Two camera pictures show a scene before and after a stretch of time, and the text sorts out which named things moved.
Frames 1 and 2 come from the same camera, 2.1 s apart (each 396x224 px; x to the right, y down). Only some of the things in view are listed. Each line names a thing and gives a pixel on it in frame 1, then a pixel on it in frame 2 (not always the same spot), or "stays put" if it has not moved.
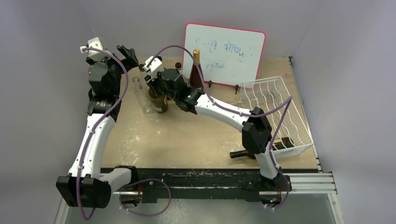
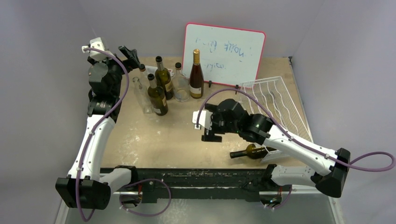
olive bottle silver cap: [160, 102] stays put
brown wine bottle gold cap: [196, 74] stays put
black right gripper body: [152, 85] → [213, 129]
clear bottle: [145, 102] stays put
